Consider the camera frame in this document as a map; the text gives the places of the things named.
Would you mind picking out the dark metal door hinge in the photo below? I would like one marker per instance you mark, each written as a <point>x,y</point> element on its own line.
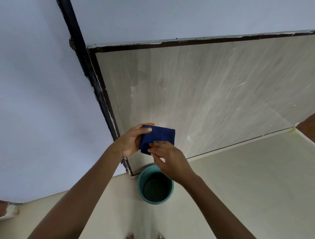
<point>72,44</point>

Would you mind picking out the person's right hand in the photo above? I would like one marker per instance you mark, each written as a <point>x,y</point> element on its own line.
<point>173,163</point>

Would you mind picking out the beige wooden door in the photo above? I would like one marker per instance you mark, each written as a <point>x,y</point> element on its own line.
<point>209,86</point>

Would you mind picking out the person's left hand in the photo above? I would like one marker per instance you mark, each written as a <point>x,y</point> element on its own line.
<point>128,144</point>

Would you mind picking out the black door frame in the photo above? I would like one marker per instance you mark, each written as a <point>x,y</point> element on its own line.
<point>81,51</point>

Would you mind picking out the person's left foot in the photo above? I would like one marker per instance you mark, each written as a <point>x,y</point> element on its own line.
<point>130,236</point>

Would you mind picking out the person's right thumb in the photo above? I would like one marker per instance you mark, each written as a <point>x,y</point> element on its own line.
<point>158,158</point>

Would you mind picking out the person's left forearm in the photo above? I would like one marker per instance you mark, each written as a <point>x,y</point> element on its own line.
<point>83,197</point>

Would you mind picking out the brown wooden panel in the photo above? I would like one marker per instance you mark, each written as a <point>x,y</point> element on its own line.
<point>307,128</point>

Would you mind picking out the dark blue cleaning cloth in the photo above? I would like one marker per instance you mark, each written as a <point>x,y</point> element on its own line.
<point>161,135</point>

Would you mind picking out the teal plastic bucket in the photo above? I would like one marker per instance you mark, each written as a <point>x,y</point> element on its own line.
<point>155,190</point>

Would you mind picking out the person's right forearm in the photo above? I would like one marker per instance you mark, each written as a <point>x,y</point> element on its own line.
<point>216,209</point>

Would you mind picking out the person's left thumb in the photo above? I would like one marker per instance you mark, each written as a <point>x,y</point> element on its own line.
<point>144,130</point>

